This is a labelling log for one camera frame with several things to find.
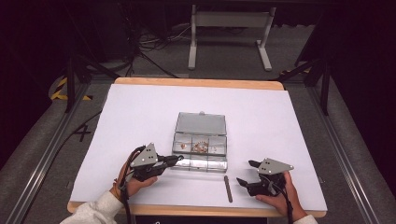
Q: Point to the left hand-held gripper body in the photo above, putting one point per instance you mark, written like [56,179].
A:
[144,158]

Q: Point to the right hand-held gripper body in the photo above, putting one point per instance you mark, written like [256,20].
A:
[274,166]

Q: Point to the dark grey hair stick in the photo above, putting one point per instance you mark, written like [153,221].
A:
[228,189]

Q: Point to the clear compartment storage box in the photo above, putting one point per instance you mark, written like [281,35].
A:
[200,124]

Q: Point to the person's left hand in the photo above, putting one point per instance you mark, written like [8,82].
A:
[134,186]

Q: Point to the person's right hand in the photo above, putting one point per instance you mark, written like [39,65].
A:
[286,203]

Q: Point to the white table cover sheet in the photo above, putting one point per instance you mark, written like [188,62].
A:
[199,99]

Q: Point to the black metal stand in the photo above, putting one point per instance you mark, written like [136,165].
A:
[325,90]
[70,84]

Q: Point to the black and yellow floor tape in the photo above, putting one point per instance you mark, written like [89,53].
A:
[58,90]

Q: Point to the aluminium floor rail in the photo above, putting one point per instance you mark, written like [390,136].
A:
[46,155]
[342,155]

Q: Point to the white metal table frame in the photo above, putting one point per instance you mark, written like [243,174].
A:
[230,19]

